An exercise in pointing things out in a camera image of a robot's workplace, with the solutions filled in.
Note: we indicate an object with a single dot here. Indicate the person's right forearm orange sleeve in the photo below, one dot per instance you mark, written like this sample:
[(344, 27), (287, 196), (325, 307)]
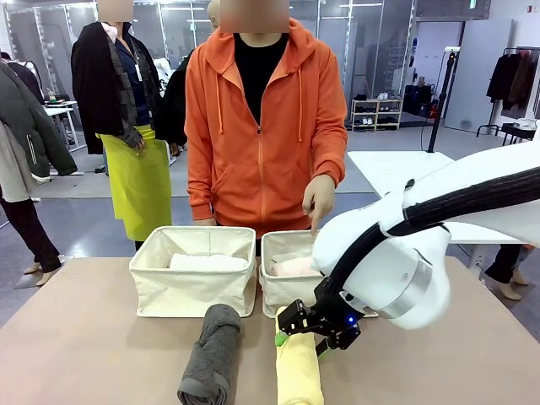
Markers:
[(200, 185)]

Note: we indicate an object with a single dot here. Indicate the person in dark green coat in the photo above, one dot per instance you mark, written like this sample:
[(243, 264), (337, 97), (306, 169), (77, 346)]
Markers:
[(25, 126)]

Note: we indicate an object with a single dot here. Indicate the white background table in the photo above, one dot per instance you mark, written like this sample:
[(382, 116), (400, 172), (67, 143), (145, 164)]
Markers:
[(379, 169)]

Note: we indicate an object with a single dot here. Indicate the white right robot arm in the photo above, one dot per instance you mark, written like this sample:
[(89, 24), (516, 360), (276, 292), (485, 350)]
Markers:
[(379, 253)]

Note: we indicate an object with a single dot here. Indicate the white background desk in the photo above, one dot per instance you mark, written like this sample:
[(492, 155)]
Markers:
[(61, 111)]

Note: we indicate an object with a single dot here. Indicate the person's left forearm orange sleeve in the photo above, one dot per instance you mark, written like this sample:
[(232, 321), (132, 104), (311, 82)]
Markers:
[(333, 160)]

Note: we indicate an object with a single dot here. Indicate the person's left hand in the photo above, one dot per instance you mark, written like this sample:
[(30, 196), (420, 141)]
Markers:
[(318, 198)]

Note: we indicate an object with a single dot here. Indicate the black camera stand pole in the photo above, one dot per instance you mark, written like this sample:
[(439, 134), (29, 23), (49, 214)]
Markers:
[(441, 97)]

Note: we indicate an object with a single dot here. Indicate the wooden shoe rack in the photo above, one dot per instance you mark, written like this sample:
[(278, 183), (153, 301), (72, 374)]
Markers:
[(376, 111)]

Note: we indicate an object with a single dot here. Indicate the black utility cart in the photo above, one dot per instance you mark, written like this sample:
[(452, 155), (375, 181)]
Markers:
[(519, 131)]

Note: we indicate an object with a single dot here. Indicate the cream fabric basket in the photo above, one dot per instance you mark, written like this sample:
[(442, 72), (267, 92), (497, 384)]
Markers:
[(287, 295), (190, 291)]

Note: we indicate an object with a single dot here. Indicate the grey rolled towel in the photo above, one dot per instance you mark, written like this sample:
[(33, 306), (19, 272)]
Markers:
[(211, 354)]

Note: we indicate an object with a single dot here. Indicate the white towel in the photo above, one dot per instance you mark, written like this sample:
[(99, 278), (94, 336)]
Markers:
[(206, 262)]

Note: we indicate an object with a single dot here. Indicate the pink towel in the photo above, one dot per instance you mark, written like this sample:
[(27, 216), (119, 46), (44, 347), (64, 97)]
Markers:
[(295, 267)]

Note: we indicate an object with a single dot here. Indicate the clothes rack with dark garments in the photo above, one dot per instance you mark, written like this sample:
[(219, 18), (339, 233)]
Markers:
[(510, 80)]

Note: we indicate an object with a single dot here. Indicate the black bags pile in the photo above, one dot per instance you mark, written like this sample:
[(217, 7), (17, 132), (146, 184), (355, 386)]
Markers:
[(417, 101)]

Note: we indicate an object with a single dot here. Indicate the yellow towel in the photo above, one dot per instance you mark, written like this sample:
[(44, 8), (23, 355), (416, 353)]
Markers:
[(297, 371)]

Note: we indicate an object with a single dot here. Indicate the mannequin in black coat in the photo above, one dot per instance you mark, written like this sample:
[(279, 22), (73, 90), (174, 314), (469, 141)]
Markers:
[(173, 114)]

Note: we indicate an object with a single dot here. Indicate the person's right hand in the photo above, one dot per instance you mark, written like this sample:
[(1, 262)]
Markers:
[(204, 222)]

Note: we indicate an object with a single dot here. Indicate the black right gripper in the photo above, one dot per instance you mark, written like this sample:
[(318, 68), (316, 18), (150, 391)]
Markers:
[(337, 325)]

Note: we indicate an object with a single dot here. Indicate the person in orange hoodie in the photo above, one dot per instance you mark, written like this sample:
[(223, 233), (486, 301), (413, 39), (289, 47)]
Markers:
[(261, 169)]

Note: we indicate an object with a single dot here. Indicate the person with orange garment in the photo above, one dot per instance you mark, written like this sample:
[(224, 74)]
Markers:
[(506, 266)]

